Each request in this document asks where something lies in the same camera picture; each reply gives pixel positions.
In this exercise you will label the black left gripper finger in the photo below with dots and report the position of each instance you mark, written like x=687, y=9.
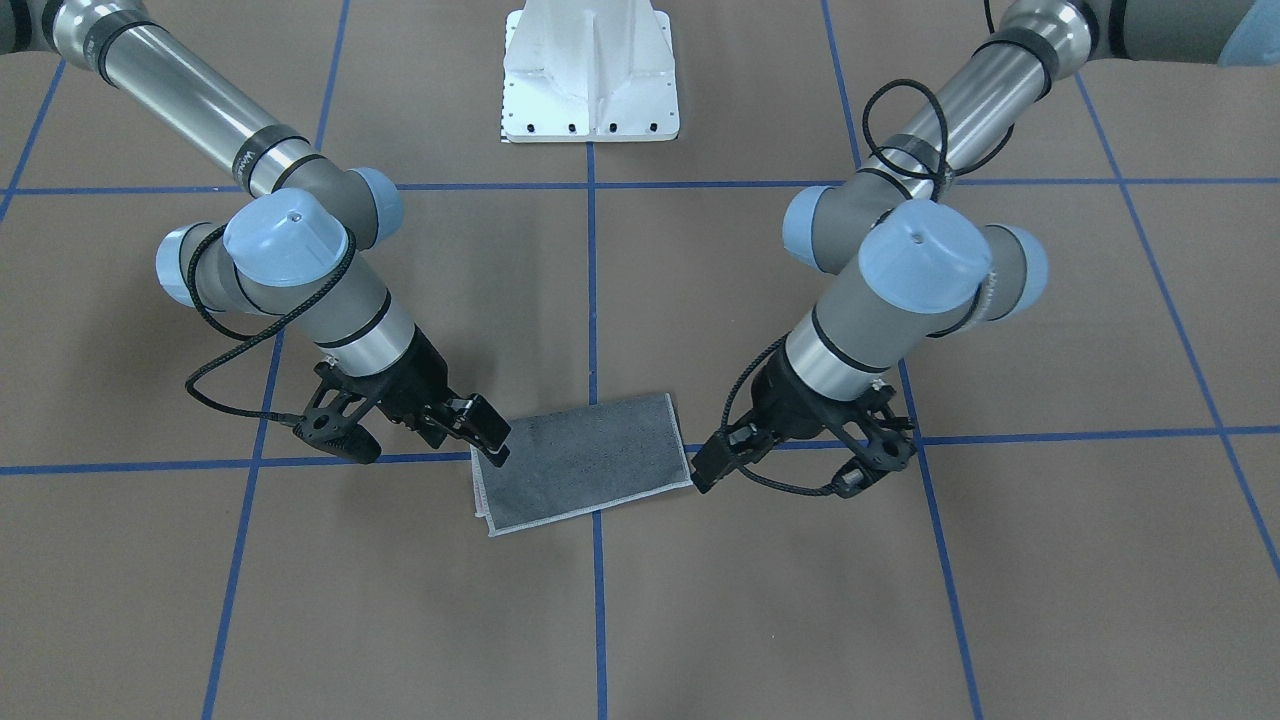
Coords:
x=723, y=453

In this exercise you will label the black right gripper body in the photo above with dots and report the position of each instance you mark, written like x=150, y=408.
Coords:
x=417, y=381

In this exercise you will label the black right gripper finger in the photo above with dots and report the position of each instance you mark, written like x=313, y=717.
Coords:
x=475, y=421
x=470, y=445

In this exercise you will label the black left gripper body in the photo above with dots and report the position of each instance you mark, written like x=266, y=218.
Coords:
x=783, y=412

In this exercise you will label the pink and grey towel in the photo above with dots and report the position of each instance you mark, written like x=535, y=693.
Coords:
x=563, y=465

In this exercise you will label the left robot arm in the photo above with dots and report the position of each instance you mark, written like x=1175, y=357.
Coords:
x=908, y=268

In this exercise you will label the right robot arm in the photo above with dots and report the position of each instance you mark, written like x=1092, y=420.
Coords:
x=290, y=258

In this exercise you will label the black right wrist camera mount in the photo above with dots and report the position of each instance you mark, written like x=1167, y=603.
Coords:
x=332, y=420

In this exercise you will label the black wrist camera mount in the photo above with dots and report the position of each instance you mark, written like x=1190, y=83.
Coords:
x=332, y=420
x=880, y=441

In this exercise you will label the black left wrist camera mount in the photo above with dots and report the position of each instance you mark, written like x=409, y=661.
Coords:
x=880, y=441

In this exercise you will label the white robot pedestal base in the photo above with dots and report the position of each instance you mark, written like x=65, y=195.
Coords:
x=589, y=72

